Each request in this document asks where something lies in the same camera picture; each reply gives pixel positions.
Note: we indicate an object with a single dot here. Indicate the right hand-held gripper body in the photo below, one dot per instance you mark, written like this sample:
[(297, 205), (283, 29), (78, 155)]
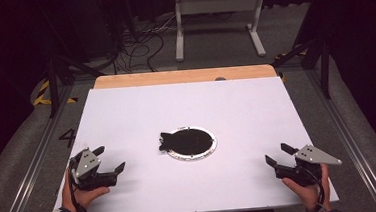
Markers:
[(313, 155)]

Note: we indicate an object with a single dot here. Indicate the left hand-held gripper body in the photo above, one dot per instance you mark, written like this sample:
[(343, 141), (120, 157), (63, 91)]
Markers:
[(86, 165)]

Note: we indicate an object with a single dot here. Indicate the oval pearl-framed mirror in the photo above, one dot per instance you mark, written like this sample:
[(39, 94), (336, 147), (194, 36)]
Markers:
[(188, 142)]

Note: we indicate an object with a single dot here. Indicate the person's left hand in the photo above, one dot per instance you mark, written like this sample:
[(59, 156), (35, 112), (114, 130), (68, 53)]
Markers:
[(88, 196)]

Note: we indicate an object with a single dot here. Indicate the person's right hand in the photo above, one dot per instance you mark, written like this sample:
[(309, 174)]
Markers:
[(304, 193)]

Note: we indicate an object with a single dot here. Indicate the black metal stand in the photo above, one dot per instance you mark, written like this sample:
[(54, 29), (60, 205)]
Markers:
[(325, 76), (53, 95)]

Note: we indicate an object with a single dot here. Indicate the yellow black floor tape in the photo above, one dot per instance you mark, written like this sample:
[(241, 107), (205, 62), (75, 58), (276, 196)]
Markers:
[(289, 53), (40, 101)]

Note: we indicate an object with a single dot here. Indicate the wooden table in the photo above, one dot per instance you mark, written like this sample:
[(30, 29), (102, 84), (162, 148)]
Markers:
[(174, 77)]

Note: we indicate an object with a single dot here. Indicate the aluminium floor rail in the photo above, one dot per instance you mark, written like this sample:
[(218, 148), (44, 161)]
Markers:
[(30, 170), (349, 141)]

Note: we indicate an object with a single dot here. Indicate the white metal stand frame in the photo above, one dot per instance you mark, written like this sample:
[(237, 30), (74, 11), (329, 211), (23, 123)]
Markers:
[(219, 4)]

